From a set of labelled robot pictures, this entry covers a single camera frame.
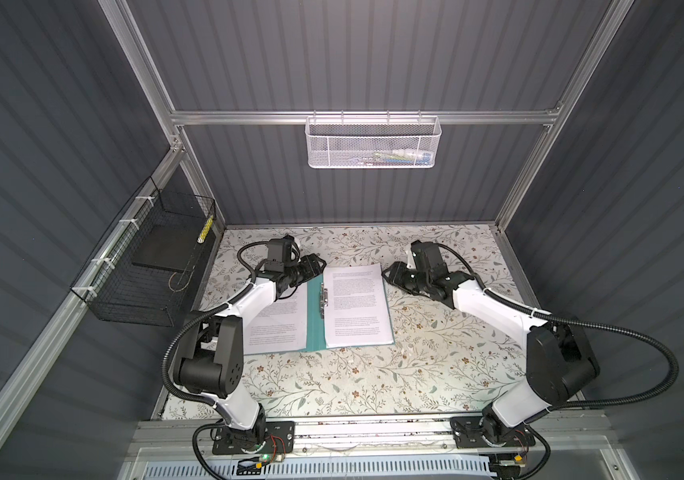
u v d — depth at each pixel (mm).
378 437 754
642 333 406
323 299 972
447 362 867
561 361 447
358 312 982
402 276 786
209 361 463
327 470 771
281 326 937
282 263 723
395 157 929
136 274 721
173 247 750
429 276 679
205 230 813
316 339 893
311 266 824
